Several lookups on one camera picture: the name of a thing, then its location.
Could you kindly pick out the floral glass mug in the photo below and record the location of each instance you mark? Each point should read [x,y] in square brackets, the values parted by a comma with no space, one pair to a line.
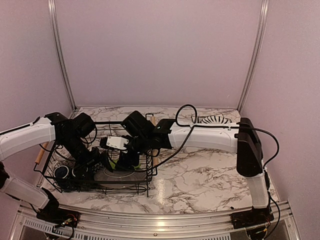
[63,157]

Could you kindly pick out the grey reindeer plate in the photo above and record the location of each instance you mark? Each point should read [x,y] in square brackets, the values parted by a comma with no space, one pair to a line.
[118,179]

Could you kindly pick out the dark blue cup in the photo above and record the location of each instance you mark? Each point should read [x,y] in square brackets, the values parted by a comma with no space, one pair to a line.
[61,172]

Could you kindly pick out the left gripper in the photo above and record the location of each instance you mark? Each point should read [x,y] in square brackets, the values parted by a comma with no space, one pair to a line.
[93,159]

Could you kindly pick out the right aluminium frame post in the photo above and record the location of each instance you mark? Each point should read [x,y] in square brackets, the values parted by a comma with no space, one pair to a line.
[261,28]

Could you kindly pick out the striped round plate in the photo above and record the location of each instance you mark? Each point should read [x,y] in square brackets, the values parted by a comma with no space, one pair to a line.
[215,119]

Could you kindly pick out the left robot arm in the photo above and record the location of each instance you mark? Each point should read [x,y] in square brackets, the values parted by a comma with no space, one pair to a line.
[53,127]

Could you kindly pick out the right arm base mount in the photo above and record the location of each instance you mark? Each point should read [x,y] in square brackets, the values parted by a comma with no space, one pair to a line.
[252,217]

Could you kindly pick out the dark teal cup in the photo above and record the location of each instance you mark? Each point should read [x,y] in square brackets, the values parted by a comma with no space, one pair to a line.
[75,173]

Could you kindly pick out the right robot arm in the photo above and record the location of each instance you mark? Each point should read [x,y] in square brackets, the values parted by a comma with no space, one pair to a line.
[240,138]

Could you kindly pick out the aluminium frame post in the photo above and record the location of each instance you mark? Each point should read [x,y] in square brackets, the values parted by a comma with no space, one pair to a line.
[261,28]
[59,51]

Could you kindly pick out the front aluminium rail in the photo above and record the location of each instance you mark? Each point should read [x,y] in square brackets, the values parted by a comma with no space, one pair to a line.
[106,225]

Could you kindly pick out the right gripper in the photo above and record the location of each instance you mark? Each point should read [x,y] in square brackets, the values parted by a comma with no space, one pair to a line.
[123,158]

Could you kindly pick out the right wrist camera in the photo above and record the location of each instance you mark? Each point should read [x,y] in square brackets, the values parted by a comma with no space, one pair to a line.
[114,142]

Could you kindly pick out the left aluminium frame post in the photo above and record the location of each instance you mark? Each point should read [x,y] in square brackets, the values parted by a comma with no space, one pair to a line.
[59,51]

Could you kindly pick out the green plate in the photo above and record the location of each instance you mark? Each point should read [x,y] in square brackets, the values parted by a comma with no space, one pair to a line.
[120,167]

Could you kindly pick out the black wire dish rack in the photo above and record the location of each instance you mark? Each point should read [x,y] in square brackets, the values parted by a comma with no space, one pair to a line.
[103,129]

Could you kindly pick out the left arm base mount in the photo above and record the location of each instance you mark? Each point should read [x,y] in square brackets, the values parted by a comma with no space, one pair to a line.
[60,215]

